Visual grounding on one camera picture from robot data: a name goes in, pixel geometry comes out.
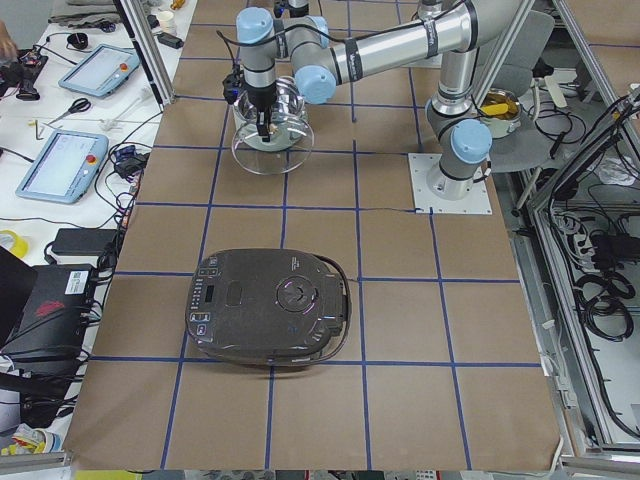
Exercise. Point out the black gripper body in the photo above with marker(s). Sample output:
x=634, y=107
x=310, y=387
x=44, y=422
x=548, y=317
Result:
x=261, y=96

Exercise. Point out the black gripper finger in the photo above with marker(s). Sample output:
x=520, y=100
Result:
x=260, y=124
x=268, y=133

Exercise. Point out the clear glass pot lid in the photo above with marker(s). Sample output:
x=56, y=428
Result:
x=272, y=163

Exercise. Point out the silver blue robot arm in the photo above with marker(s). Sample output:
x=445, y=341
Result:
x=320, y=65

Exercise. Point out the metal bowl with corn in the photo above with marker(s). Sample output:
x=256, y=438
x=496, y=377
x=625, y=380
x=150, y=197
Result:
x=501, y=113

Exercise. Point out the white paper cup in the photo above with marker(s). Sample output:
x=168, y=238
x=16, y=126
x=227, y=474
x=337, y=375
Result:
x=167, y=21

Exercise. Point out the upper blue teach pendant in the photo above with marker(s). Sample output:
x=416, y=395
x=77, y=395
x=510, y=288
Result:
x=102, y=72

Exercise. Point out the blue teach pendant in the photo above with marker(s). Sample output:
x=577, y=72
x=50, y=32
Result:
x=102, y=72
x=65, y=167

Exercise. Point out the dark brown rice cooker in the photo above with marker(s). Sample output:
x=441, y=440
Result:
x=269, y=307

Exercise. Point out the lower blue teach pendant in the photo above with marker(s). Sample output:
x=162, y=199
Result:
x=65, y=167

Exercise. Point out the black power adapter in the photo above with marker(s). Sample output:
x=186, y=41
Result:
x=82, y=242

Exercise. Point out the yellow tape roll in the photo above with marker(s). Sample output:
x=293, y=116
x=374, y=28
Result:
x=14, y=243

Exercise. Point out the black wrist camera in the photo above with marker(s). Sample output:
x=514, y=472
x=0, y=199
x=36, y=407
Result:
x=232, y=87

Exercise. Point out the aluminium frame post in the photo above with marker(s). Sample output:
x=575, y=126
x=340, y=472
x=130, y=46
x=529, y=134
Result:
x=137, y=27

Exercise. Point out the black handled scissors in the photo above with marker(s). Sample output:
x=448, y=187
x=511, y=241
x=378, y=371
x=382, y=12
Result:
x=79, y=105

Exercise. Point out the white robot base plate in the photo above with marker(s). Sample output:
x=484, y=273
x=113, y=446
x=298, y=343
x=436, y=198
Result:
x=434, y=193

